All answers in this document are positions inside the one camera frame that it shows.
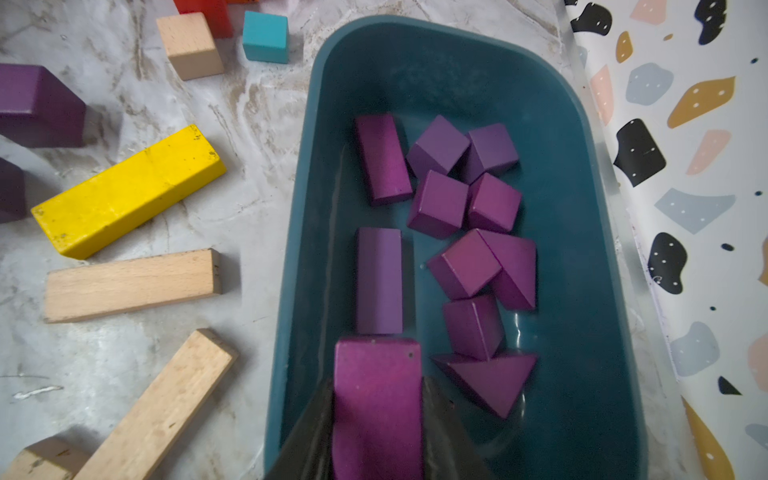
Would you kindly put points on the teal small cube block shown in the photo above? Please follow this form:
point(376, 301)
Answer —
point(265, 37)

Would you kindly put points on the purple rectangular block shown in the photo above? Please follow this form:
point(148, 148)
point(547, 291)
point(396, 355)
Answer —
point(377, 424)
point(383, 162)

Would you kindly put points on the purple cube block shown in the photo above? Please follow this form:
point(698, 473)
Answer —
point(439, 148)
point(38, 110)
point(493, 204)
point(465, 267)
point(439, 206)
point(491, 150)

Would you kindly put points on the natural wood flat block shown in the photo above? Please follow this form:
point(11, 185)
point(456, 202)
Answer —
point(51, 458)

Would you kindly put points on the purple triangular prism block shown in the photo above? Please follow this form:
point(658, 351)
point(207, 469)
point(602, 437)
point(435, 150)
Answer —
point(515, 284)

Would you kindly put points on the dark purple triangular block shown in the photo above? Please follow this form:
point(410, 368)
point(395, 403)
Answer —
point(494, 384)

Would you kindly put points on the natural wood small cube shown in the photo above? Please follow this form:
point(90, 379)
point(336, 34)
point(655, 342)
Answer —
point(190, 46)

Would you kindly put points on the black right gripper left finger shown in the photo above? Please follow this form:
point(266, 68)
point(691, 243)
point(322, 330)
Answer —
point(306, 454)

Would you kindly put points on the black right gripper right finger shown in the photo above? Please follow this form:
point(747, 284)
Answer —
point(449, 453)

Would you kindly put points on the teal plastic storage bin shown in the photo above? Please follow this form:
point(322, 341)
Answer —
point(578, 415)

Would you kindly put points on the natural wood long block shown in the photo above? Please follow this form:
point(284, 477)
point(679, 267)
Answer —
point(94, 291)

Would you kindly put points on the long yellow block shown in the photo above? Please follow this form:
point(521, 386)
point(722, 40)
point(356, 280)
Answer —
point(91, 215)

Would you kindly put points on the red cube block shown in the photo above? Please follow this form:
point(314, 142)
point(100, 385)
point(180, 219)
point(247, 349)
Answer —
point(215, 13)

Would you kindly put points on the natural wood thick block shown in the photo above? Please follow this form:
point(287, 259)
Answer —
point(145, 435)

